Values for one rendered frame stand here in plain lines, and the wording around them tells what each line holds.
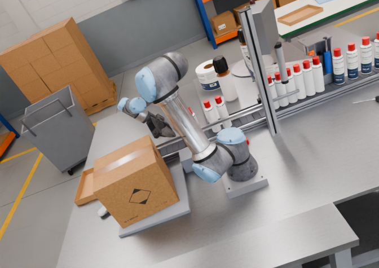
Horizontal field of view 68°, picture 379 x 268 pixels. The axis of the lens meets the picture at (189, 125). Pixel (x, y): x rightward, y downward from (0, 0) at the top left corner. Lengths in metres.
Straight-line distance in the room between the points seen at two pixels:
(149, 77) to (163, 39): 4.98
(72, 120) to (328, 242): 2.85
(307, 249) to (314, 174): 0.35
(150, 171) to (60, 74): 3.71
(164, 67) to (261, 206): 0.70
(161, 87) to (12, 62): 4.00
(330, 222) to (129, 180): 0.80
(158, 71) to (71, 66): 3.75
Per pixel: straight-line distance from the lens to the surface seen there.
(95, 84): 4.79
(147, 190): 1.32
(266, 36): 1.29
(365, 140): 1.49
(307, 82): 1.66
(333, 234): 1.18
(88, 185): 1.89
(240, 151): 1.21
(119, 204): 1.35
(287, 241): 1.17
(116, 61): 6.15
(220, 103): 1.54
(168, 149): 1.67
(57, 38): 4.65
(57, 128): 3.45
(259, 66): 1.35
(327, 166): 1.37
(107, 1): 5.89
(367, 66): 1.81
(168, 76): 1.05
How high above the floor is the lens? 1.83
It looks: 32 degrees down
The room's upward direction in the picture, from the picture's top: 25 degrees counter-clockwise
